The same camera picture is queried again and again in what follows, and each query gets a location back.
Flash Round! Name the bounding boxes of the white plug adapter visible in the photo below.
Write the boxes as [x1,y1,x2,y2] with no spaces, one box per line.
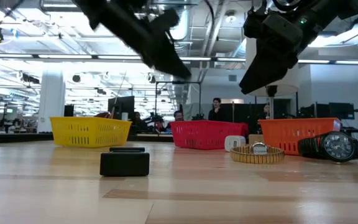
[224,134,247,152]

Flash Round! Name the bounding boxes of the red digital clock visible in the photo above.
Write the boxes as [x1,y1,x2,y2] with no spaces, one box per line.
[99,146,150,177]

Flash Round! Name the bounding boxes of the yellow plastic basket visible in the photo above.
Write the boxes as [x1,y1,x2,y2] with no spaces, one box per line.
[49,116,133,148]

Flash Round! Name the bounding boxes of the wooden lamp base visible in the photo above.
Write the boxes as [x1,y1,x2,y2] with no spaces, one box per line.
[248,134,264,146]

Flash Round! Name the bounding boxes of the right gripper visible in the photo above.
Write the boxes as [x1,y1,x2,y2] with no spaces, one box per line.
[239,7,304,95]

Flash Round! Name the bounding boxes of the orange plastic basket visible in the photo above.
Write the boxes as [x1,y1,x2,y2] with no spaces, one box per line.
[258,117,342,156]

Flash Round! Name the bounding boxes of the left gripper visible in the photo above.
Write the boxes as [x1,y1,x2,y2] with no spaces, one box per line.
[116,9,192,80]

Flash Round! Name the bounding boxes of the red plastic basket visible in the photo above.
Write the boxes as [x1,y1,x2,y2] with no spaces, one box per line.
[170,120,250,151]

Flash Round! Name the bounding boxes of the black metal table frame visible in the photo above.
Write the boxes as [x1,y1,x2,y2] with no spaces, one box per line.
[0,132,175,144]

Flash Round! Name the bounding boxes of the gold metal wristwatch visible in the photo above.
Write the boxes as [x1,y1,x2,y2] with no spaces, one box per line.
[229,141,285,165]

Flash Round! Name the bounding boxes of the black computer monitor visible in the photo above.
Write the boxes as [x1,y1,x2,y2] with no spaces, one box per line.
[300,102,356,121]
[108,95,135,121]

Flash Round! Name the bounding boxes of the black wristwatch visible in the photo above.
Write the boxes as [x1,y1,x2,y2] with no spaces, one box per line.
[297,131,358,163]

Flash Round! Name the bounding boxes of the person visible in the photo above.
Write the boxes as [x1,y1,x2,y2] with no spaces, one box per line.
[132,111,145,131]
[172,110,186,122]
[208,97,229,122]
[261,104,272,121]

